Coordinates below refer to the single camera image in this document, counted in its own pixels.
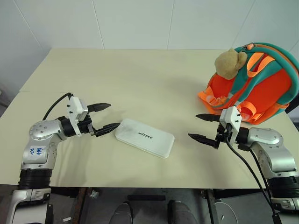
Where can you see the rusty table leg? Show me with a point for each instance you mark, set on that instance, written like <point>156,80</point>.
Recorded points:
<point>78,205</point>

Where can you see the brown plush bear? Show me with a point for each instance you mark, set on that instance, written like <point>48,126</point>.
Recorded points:
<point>227,64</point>

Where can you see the orange zipper pull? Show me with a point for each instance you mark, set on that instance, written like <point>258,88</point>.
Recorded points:
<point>250,46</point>

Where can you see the dark rounded shape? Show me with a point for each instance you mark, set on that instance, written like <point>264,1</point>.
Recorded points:
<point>123,213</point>
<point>182,212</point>

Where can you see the black table leg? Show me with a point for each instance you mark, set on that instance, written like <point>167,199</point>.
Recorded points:
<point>211,205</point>

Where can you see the white label with blue writing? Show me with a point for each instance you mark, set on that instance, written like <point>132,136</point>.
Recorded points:
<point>37,152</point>

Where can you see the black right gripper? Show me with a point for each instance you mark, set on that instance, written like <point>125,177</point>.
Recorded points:
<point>222,135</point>

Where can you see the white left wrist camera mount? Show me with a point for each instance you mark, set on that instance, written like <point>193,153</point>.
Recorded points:
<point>76,109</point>

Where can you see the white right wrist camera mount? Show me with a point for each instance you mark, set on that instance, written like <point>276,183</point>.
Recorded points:
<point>231,116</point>

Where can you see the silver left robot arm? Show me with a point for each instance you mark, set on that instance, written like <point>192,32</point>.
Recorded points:
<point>40,133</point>

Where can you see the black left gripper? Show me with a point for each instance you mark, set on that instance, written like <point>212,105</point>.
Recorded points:
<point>85,128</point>

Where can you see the orange and teal backpack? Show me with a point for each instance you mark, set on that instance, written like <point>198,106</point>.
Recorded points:
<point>268,86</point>

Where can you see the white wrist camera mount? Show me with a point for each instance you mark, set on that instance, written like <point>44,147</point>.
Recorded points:
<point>76,109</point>
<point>231,116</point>

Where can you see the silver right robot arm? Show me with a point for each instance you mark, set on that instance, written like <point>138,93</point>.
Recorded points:
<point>268,140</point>

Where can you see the white rectangular box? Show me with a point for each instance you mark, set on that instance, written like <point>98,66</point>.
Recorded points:
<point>144,138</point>

